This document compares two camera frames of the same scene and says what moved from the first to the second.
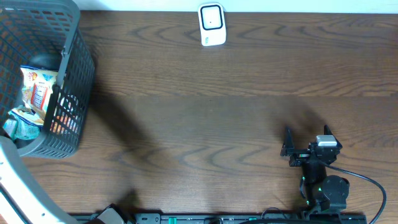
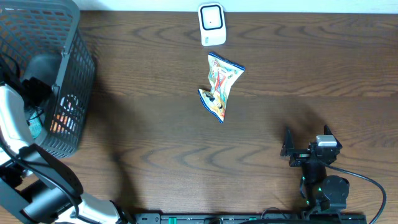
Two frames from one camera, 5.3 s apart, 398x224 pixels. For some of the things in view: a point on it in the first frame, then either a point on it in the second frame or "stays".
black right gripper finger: x=288 y=144 stays
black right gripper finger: x=327 y=131 stays
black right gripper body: x=300 y=158 stays
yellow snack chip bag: x=37 y=86 -> x=221 y=74
